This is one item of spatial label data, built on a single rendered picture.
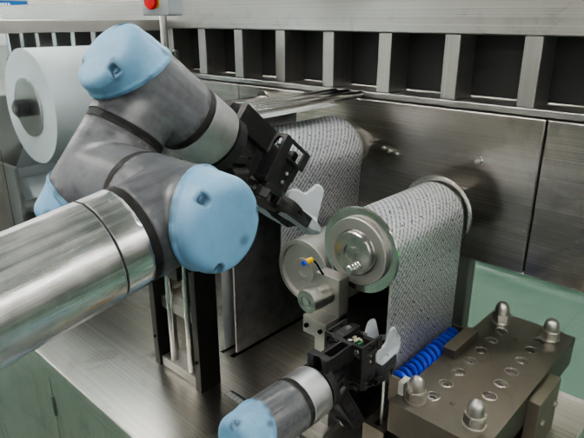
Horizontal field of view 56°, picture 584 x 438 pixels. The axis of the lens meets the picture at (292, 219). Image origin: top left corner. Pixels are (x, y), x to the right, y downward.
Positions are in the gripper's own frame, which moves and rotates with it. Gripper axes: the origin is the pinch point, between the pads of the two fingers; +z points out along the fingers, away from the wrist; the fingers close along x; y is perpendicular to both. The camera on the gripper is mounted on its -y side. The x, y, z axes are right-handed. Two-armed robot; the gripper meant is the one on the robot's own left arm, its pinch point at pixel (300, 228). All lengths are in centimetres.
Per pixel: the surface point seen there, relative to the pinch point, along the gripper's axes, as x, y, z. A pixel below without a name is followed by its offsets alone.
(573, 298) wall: 29, 76, 300
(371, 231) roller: -1.2, 6.3, 14.6
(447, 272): -4.6, 9.2, 38.9
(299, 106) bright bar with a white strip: 25.5, 26.0, 14.7
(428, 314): -4.6, 0.7, 38.7
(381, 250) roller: -3.3, 4.3, 16.3
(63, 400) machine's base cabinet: 65, -51, 29
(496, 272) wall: 77, 78, 300
